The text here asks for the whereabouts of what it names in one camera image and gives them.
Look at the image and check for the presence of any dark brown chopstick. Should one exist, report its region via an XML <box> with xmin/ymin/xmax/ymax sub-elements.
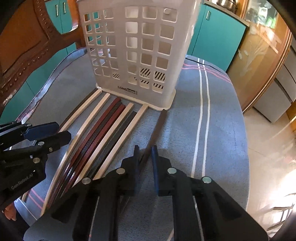
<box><xmin>118</xmin><ymin>109</ymin><xmax>168</xmax><ymax>215</ymax></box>

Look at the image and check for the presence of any dark red chopstick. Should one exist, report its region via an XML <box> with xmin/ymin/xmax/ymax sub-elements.
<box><xmin>46</xmin><ymin>97</ymin><xmax>122</xmax><ymax>209</ymax></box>

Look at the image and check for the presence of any beige chopstick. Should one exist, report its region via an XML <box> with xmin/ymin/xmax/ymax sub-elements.
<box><xmin>68</xmin><ymin>102</ymin><xmax>134</xmax><ymax>187</ymax></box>
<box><xmin>40</xmin><ymin>89</ymin><xmax>110</xmax><ymax>216</ymax></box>
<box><xmin>93</xmin><ymin>104</ymin><xmax>148</xmax><ymax>180</ymax></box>

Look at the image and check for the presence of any teal kitchen cabinet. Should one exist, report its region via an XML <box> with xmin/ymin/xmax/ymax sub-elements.
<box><xmin>1</xmin><ymin>1</ymin><xmax>246</xmax><ymax>123</ymax></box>

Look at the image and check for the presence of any brown chopstick far left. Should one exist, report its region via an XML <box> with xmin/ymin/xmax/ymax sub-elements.
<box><xmin>59</xmin><ymin>88</ymin><xmax>101</xmax><ymax>132</ymax></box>

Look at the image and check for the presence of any dark grey chopstick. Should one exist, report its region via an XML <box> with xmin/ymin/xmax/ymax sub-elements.
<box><xmin>82</xmin><ymin>110</ymin><xmax>137</xmax><ymax>178</ymax></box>

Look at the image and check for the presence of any brown wooden chair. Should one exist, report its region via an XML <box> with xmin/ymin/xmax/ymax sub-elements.
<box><xmin>1</xmin><ymin>1</ymin><xmax>86</xmax><ymax>110</ymax></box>

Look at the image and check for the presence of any grey drawer unit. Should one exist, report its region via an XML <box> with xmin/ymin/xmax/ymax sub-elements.
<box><xmin>254</xmin><ymin>44</ymin><xmax>296</xmax><ymax>123</ymax></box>

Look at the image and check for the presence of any white plastic utensil basket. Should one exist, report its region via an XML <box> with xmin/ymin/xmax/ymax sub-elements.
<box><xmin>77</xmin><ymin>0</ymin><xmax>202</xmax><ymax>110</ymax></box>

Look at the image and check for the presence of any wooden glass-door cabinet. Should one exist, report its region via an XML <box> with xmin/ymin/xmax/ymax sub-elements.
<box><xmin>227</xmin><ymin>1</ymin><xmax>292</xmax><ymax>112</ymax></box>

